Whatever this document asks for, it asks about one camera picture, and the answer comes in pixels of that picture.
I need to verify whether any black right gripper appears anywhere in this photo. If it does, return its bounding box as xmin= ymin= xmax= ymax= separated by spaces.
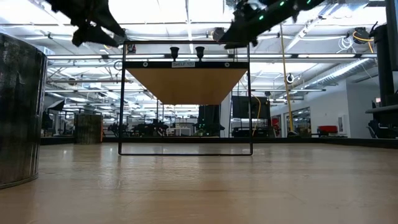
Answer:
xmin=219 ymin=0 xmax=276 ymax=50

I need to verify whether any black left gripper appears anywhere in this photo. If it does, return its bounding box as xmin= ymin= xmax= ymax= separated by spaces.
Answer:
xmin=46 ymin=0 xmax=127 ymax=47

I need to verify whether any grey metal cylinder container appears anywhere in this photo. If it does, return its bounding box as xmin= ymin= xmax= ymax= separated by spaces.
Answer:
xmin=0 ymin=32 xmax=48 ymax=190

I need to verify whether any black standing panel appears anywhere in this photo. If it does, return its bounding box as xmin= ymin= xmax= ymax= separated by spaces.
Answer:
xmin=198 ymin=105 xmax=221 ymax=131

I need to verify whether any red bin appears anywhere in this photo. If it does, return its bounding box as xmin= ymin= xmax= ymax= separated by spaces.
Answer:
xmin=317 ymin=125 xmax=338 ymax=135

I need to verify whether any grey standing desk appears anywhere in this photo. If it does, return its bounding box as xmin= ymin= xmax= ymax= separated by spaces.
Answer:
xmin=365 ymin=105 xmax=398 ymax=139

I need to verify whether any black ceiling cord reel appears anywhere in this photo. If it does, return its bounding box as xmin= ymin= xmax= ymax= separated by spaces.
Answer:
xmin=212 ymin=27 xmax=227 ymax=42
xmin=352 ymin=27 xmax=371 ymax=45

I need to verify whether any yellow hanging power cord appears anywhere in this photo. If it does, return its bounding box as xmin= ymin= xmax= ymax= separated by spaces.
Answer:
xmin=278 ymin=23 xmax=295 ymax=135

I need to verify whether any black frame shelf wooden top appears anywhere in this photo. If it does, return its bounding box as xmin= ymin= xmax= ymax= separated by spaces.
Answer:
xmin=118 ymin=40 xmax=253 ymax=156

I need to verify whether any black wall screen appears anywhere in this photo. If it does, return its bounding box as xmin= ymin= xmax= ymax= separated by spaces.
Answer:
xmin=231 ymin=95 xmax=271 ymax=119

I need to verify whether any silver ventilation duct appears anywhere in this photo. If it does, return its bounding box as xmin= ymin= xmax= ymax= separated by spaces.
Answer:
xmin=303 ymin=58 xmax=379 ymax=90

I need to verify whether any black aluminium rig frame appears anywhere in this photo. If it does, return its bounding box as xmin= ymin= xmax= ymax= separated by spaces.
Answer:
xmin=39 ymin=136 xmax=398 ymax=149

